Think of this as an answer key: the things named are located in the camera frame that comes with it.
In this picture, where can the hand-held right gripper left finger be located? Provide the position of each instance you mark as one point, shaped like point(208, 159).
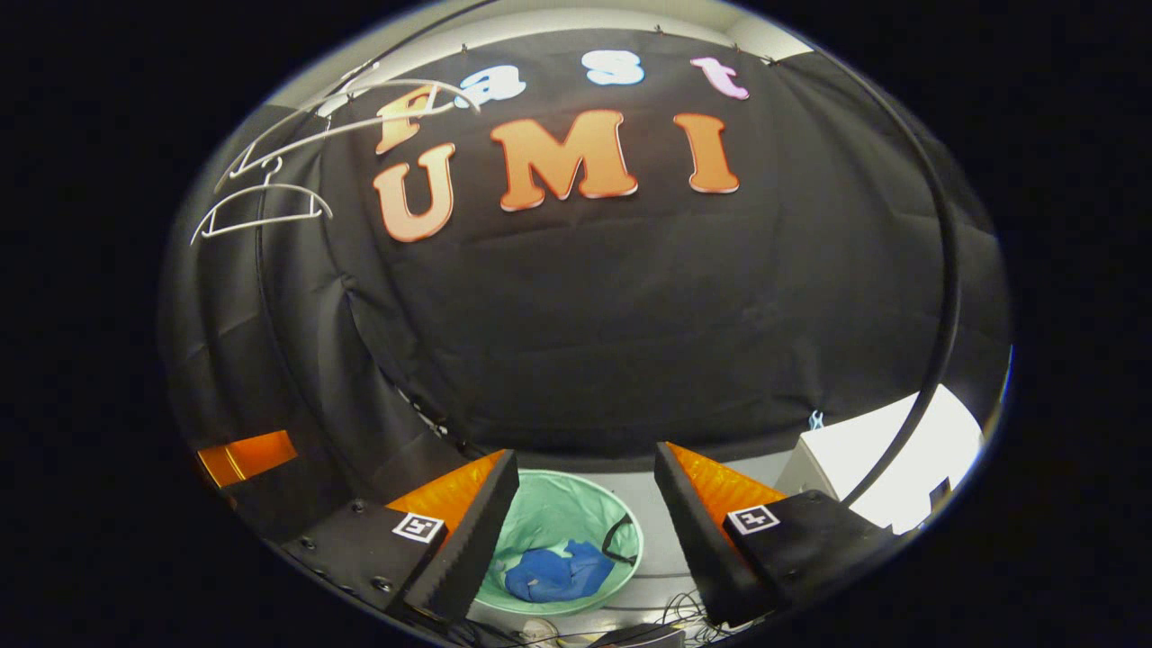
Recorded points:
point(477, 535)

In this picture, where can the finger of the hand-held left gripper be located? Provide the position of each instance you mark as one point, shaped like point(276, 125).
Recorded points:
point(247, 457)

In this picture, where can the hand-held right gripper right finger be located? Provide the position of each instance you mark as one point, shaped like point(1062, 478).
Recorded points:
point(706, 544)

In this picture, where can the blue jacket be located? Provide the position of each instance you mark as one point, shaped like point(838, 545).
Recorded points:
point(553, 576)

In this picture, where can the green laundry hamper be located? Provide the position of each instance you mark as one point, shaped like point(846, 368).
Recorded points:
point(558, 504)

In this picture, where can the black clothes rack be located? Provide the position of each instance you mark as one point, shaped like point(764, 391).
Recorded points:
point(949, 297)

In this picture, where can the black backdrop cloth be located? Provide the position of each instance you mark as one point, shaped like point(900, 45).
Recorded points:
point(630, 315)

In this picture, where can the white box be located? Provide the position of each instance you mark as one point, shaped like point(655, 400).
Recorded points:
point(936, 459)

